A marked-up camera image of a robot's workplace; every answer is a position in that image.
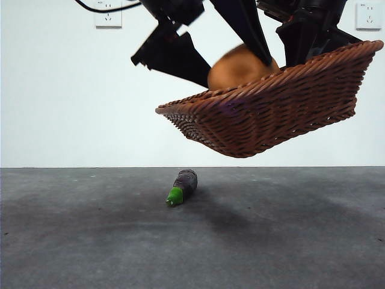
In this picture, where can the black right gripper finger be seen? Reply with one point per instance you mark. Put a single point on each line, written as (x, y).
(334, 42)
(296, 45)

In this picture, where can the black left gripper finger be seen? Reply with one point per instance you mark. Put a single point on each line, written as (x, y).
(243, 24)
(177, 57)

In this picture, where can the brown potato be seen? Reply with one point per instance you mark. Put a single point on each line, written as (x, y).
(237, 69)

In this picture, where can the brown wicker basket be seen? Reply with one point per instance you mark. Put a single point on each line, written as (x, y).
(270, 114)

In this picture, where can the purple eggplant with green stem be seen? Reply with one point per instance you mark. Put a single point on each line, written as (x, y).
(188, 180)

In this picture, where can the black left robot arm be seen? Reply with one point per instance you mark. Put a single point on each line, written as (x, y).
(168, 9)

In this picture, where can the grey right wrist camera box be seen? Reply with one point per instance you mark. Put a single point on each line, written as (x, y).
(273, 9)

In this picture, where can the white wall socket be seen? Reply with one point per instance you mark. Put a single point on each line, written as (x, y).
(368, 16)
(109, 15)

